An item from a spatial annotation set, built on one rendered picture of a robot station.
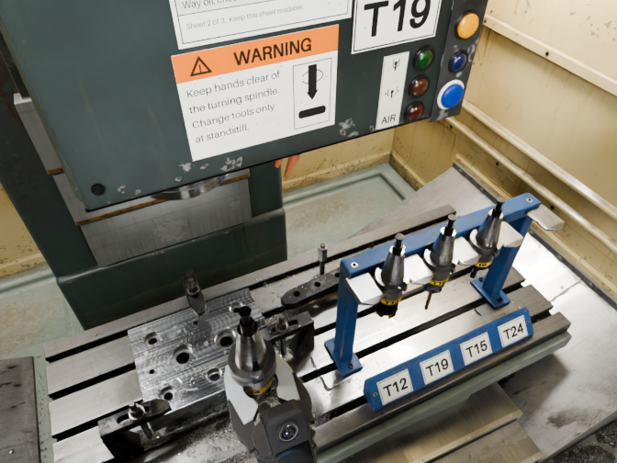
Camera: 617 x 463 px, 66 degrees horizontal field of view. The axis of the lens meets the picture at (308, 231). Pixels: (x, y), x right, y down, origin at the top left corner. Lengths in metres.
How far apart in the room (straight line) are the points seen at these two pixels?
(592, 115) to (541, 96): 0.16
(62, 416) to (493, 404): 1.02
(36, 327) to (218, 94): 1.45
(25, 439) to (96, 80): 1.23
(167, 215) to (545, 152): 1.07
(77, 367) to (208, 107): 0.91
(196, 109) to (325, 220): 1.50
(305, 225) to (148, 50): 1.53
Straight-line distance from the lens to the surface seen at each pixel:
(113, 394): 1.20
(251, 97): 0.47
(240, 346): 0.61
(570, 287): 1.55
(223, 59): 0.44
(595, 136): 1.40
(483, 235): 0.98
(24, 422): 1.57
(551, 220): 1.12
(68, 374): 1.26
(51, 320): 1.81
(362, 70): 0.51
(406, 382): 1.11
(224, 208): 1.40
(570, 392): 1.45
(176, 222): 1.38
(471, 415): 1.34
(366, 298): 0.86
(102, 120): 0.44
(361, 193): 2.06
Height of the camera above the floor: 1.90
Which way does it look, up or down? 45 degrees down
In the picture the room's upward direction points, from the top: straight up
